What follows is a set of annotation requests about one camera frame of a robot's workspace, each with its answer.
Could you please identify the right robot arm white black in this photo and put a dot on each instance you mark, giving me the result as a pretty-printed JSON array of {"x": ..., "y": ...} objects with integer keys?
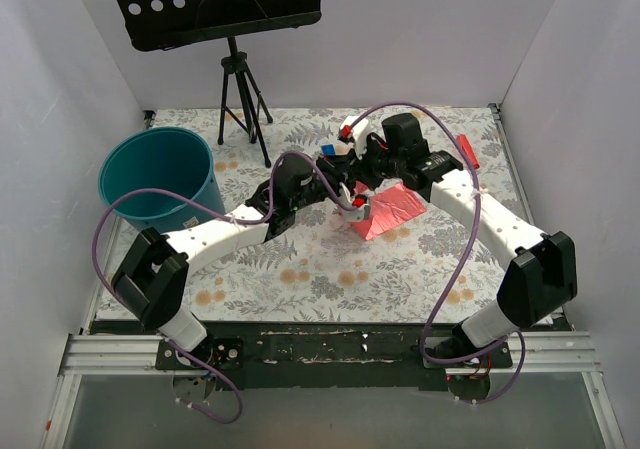
[{"x": 539, "y": 269}]

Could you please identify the black music stand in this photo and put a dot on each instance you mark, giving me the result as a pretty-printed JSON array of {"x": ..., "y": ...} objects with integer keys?
[{"x": 170, "y": 24}]

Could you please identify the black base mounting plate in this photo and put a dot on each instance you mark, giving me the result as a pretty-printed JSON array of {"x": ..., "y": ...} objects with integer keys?
[{"x": 259, "y": 355}]

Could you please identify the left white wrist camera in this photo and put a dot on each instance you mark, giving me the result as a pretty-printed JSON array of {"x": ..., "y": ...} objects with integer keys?
[{"x": 353, "y": 207}]

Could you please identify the colourful toy brick car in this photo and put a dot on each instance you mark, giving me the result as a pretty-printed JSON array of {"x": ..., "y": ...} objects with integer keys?
[{"x": 328, "y": 150}]

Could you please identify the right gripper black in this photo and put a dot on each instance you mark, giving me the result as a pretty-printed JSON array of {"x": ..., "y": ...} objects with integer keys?
[{"x": 364, "y": 158}]

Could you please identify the red plastic trash bag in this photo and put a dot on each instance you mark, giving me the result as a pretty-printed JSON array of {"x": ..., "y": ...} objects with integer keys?
[{"x": 390, "y": 209}]

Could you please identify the red trash bag roll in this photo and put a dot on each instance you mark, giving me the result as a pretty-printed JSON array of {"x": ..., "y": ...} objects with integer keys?
[{"x": 468, "y": 150}]

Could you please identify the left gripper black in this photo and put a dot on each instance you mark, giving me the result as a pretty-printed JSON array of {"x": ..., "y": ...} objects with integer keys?
[{"x": 331, "y": 175}]

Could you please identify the aluminium frame rail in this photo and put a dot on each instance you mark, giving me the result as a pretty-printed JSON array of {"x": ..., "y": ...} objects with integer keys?
[{"x": 536, "y": 352}]

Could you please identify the teal plastic trash bin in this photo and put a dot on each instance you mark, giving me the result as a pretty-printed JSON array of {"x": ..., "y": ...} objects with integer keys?
[{"x": 169, "y": 158}]

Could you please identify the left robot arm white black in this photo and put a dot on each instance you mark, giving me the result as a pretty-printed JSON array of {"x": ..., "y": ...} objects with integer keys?
[{"x": 151, "y": 280}]

